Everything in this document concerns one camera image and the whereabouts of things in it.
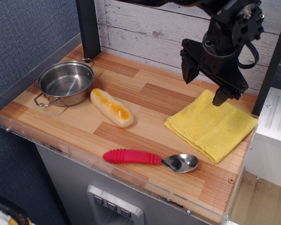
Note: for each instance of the clear acrylic table guard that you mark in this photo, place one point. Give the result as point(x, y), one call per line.
point(75, 138)

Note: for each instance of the black frame post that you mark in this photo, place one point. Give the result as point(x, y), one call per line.
point(86, 11)
point(272, 78)

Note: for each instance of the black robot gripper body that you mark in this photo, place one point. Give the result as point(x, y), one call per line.
point(222, 70)

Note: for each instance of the yellow black object bottom left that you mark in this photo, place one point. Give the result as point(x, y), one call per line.
point(10, 215)

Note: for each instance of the left black frame post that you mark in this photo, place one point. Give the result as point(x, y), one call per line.
point(86, 11)

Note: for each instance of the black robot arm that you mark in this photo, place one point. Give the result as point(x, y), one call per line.
point(226, 46)

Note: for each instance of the toy bread loaf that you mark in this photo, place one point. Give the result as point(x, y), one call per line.
point(111, 108)

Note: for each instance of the small steel pot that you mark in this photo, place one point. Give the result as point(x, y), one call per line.
point(66, 83)

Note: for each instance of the yellow folded cloth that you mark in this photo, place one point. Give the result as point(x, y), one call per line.
point(213, 130)

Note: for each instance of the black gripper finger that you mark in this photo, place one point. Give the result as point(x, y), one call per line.
point(189, 69)
point(222, 95)

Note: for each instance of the white ribbed side unit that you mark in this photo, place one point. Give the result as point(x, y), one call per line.
point(263, 158)

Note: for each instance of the right black frame post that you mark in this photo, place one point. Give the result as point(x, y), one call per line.
point(272, 78)

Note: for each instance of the grey cabinet with buttons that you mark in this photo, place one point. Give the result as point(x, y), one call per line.
point(103, 194)

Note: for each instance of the red handled metal spoon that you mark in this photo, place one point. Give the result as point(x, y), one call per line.
point(181, 163)

